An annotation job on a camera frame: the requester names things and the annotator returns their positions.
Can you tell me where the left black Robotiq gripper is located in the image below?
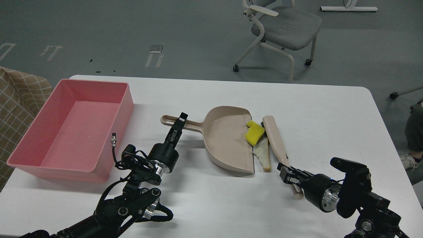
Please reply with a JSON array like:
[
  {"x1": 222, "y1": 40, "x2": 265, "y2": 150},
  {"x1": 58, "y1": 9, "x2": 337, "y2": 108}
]
[{"x1": 148, "y1": 112, "x2": 188, "y2": 173}]

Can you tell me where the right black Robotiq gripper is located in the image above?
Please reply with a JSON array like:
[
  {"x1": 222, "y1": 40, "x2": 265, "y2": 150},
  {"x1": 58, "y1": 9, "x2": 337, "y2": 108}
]
[{"x1": 277, "y1": 163, "x2": 341, "y2": 213}]

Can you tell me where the white bread slice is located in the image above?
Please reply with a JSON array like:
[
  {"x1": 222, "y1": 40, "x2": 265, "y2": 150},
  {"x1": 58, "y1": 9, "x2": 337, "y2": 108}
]
[{"x1": 253, "y1": 137, "x2": 271, "y2": 172}]

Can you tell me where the yellow green sponge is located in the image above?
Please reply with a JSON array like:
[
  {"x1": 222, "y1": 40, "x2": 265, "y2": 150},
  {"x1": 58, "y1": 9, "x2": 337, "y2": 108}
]
[{"x1": 244, "y1": 120, "x2": 265, "y2": 146}]

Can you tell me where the beige plastic dustpan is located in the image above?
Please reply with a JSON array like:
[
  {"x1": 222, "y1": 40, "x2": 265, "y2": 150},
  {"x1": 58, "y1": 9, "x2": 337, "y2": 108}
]
[{"x1": 161, "y1": 106, "x2": 255, "y2": 175}]

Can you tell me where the beige hand brush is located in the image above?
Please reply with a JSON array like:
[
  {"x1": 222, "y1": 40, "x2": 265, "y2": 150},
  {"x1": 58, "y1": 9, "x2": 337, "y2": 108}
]
[{"x1": 261, "y1": 115, "x2": 304, "y2": 199}]

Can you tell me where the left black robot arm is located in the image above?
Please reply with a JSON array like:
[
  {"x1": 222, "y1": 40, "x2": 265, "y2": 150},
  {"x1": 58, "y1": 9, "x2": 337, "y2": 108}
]
[{"x1": 23, "y1": 113, "x2": 187, "y2": 238}]

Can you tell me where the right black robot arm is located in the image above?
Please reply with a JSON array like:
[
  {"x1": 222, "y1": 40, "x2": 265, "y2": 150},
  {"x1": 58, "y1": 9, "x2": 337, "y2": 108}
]
[{"x1": 277, "y1": 158, "x2": 407, "y2": 238}]

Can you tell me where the pink plastic bin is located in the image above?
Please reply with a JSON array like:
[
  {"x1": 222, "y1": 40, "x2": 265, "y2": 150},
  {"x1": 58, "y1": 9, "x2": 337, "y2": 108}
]
[{"x1": 7, "y1": 79, "x2": 134, "y2": 182}]

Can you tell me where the floor socket plate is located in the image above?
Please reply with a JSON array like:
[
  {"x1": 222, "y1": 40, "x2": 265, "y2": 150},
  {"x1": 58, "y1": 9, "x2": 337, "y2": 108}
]
[{"x1": 149, "y1": 45, "x2": 163, "y2": 53}]

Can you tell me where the white sneaker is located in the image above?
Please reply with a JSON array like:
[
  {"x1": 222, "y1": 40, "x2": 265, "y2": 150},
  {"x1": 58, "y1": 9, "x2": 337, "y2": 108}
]
[{"x1": 400, "y1": 153, "x2": 422, "y2": 170}]

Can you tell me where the chair leg with caster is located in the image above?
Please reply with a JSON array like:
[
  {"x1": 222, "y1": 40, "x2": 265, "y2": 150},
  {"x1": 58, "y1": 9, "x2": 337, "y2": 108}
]
[{"x1": 389, "y1": 86, "x2": 423, "y2": 100}]

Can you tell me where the grey office chair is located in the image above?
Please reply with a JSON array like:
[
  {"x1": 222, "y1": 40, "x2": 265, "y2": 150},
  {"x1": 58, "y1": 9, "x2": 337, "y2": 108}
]
[{"x1": 233, "y1": 0, "x2": 322, "y2": 83}]

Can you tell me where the brown checkered cloth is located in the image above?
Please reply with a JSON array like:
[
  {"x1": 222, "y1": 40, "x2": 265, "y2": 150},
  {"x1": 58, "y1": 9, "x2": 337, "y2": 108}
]
[{"x1": 0, "y1": 67, "x2": 53, "y2": 189}]

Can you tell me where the white desk base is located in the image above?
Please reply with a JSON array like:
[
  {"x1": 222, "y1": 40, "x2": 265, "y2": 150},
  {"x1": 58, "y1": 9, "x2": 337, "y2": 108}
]
[{"x1": 320, "y1": 0, "x2": 379, "y2": 12}]

